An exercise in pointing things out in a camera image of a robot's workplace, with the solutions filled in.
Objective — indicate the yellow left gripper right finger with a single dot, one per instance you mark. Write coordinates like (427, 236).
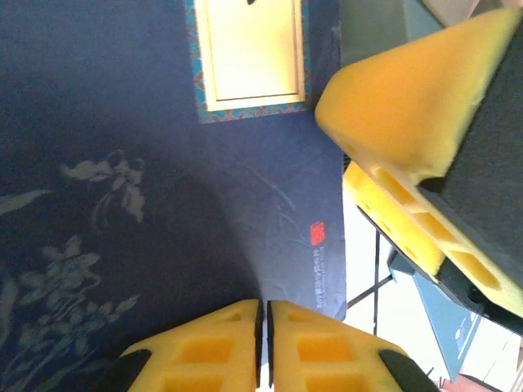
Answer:
(327, 351)

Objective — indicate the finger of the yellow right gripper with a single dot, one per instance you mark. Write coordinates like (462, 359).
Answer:
(408, 216)
(400, 102)

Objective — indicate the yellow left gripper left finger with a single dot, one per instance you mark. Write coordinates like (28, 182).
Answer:
(204, 351)

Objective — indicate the mint green pencil case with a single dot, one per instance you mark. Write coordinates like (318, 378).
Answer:
(376, 28)

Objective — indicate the teal notebook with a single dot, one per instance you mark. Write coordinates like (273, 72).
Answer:
(449, 326)

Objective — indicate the small pink box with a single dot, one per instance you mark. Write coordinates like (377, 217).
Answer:
(482, 386)

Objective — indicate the thick navy blue book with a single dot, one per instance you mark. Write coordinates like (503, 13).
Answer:
(122, 122)

